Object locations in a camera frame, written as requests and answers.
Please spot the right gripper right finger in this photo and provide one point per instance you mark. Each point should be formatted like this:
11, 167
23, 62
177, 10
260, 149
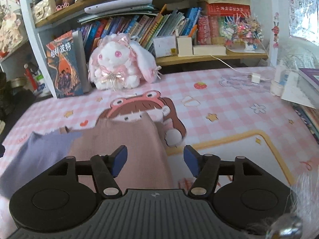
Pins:
205, 169

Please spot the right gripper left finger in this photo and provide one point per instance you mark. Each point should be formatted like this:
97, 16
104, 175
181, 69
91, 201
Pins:
105, 169

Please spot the pink checkered table mat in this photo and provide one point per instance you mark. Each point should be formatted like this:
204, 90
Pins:
218, 106

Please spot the white pen cup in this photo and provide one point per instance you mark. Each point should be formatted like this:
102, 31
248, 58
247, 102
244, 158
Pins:
42, 88

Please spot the pink white plush bunny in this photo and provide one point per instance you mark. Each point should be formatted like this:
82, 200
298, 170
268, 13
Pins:
119, 62

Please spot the dark brown jacket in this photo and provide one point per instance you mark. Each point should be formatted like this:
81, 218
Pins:
6, 98

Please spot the Harry Potter book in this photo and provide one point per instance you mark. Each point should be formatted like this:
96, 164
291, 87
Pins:
67, 65

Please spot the stack of books and notebooks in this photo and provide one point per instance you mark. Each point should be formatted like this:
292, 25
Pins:
301, 90

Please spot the beige storage box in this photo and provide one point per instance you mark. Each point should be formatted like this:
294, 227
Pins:
182, 46

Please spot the colourful paper flower ornament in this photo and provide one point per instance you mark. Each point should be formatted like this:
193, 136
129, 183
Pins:
245, 31

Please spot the row of colourful books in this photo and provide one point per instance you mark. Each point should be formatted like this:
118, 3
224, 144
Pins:
143, 23

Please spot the red book box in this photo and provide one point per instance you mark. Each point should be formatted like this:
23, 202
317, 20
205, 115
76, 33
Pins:
219, 14

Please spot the white floral bouquet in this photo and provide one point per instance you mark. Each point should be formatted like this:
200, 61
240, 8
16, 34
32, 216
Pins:
12, 30

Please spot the white tablet on shelf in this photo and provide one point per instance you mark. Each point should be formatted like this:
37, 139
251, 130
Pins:
113, 5

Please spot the white quilted handbag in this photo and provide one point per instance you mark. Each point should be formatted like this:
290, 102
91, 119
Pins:
42, 9

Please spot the white charger with cable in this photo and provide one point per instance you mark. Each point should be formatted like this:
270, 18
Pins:
254, 77

